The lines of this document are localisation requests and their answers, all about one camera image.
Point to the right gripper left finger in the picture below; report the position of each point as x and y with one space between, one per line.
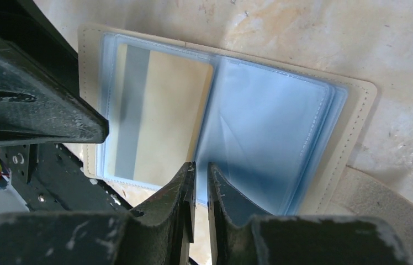
157 231

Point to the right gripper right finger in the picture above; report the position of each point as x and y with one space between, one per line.
244 233

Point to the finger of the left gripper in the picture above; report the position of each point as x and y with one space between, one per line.
39 90

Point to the beige card holder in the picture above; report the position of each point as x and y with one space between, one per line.
282 134

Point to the beige card with grey stripe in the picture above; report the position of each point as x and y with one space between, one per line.
159 101

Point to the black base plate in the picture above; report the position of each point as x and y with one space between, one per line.
50 177

